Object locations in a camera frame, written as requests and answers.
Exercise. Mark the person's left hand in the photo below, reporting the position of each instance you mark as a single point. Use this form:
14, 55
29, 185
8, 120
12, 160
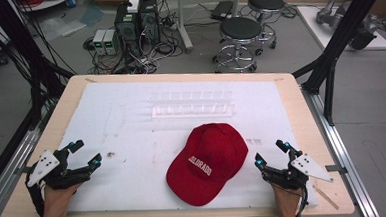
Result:
57, 202

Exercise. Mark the black computer tower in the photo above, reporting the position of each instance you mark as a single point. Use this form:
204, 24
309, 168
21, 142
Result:
149, 20
127, 28

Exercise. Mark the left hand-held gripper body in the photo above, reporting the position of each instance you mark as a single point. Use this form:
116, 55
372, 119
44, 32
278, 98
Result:
56, 177

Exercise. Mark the thin wooden stick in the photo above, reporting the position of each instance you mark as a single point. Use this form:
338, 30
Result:
326, 197

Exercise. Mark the white box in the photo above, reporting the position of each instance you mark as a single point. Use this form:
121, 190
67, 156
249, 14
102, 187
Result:
133, 5

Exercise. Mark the white board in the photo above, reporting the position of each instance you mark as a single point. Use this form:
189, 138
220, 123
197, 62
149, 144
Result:
313, 25

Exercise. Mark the wooden table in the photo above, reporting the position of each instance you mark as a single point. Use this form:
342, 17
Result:
301, 116

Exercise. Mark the grey power supply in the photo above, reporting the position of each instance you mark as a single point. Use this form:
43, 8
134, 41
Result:
99, 41
111, 42

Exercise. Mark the aluminium rail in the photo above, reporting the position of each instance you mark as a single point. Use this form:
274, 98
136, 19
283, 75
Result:
7, 175
342, 154

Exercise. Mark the black round stool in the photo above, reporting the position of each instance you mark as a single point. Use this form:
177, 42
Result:
266, 3
240, 29

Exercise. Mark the grey metal bracket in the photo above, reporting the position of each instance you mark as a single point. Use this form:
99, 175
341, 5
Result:
336, 169

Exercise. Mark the clear plastic sheet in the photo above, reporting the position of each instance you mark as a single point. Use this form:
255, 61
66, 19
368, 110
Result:
63, 26

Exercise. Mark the person's right hand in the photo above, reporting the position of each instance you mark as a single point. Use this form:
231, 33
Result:
286, 203

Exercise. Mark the grey metal stand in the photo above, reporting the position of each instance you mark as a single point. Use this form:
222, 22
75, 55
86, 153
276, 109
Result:
184, 25

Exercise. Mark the red baseball cap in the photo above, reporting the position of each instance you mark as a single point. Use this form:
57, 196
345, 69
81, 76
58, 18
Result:
205, 164

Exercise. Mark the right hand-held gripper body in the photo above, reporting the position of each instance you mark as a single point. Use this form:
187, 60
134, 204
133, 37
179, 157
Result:
294, 175

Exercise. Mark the clear acrylic rack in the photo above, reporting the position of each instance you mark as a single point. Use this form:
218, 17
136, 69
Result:
192, 96
193, 110

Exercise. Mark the black flat case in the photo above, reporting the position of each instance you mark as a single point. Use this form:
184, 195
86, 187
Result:
222, 10

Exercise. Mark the white foam mat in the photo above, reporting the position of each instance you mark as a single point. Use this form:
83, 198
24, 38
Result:
132, 131

